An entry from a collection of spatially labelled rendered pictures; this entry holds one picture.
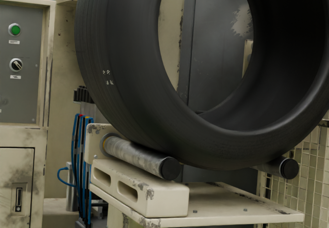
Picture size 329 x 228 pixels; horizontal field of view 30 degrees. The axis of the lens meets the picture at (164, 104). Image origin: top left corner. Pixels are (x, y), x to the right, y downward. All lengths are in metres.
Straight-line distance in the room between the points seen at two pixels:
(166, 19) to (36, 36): 0.45
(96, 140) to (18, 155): 0.37
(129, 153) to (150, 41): 0.30
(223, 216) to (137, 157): 0.21
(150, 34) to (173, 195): 0.31
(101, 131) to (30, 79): 0.42
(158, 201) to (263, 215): 0.24
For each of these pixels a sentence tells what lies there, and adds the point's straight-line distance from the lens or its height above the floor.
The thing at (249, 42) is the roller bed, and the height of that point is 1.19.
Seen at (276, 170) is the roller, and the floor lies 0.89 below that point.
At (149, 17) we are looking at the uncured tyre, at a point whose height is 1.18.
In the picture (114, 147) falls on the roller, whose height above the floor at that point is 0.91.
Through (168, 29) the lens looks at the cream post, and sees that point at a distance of 1.57.
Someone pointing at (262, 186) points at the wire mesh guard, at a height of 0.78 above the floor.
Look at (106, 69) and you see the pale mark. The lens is 1.16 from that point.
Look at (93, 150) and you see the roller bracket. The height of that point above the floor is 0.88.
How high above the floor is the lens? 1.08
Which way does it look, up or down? 3 degrees down
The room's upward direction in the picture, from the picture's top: 4 degrees clockwise
